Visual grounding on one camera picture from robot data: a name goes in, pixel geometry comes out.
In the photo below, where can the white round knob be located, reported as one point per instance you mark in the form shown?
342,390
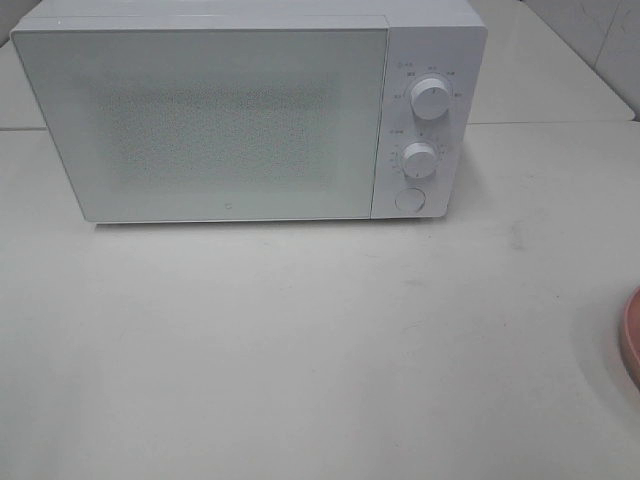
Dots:
419,160
430,97

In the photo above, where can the white microwave oven body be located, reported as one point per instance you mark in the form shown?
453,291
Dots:
443,38

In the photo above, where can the upper white round knob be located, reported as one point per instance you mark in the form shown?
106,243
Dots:
430,97

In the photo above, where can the white microwave door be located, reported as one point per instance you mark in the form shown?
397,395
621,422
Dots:
166,126

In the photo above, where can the pink round plate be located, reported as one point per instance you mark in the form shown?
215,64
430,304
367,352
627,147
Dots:
629,337

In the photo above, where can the lower white round knob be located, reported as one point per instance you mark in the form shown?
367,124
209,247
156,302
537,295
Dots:
419,160

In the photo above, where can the white round door button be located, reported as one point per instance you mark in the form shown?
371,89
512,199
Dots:
410,200

